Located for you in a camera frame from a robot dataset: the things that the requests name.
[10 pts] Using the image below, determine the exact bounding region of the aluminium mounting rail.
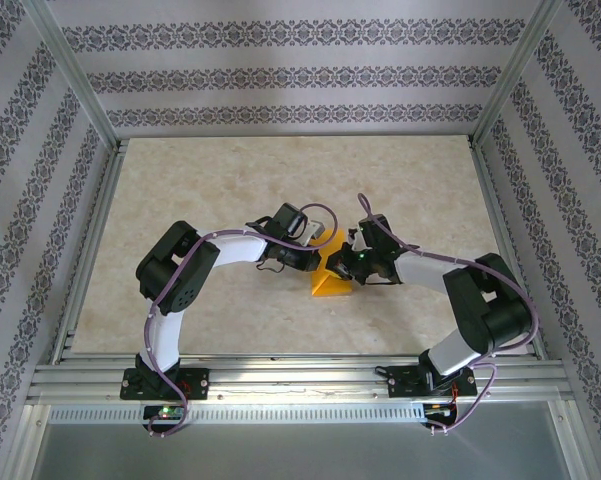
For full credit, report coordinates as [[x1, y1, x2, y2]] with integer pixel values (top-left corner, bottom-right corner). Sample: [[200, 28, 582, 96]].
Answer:
[[27, 355, 574, 405]]

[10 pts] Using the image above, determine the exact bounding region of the aluminium frame post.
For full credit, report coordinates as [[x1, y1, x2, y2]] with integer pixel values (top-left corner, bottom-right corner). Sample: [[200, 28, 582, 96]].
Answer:
[[22, 0, 126, 154], [469, 0, 577, 151]]

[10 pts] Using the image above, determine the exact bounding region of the grey metal panel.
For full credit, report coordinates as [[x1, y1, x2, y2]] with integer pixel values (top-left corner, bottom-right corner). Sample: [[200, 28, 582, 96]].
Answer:
[[22, 399, 581, 480]]

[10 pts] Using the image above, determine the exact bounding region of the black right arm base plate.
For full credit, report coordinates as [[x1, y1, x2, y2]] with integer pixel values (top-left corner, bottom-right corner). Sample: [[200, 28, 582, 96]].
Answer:
[[387, 363, 478, 400]]

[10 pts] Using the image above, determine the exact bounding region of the slotted grey cable duct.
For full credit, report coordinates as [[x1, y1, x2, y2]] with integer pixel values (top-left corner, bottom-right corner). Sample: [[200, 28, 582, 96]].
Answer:
[[47, 403, 427, 424]]

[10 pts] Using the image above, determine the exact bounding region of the small controller board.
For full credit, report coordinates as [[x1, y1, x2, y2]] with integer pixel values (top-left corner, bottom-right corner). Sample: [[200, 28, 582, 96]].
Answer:
[[423, 402, 462, 426], [142, 404, 187, 427]]

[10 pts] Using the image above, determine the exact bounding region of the orange paper sheet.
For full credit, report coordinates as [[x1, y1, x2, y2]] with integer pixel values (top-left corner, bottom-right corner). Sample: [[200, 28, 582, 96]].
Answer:
[[308, 228, 354, 301]]

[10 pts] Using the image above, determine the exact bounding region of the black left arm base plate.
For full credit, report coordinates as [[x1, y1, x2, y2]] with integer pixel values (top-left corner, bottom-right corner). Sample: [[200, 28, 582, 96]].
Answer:
[[121, 367, 211, 402]]

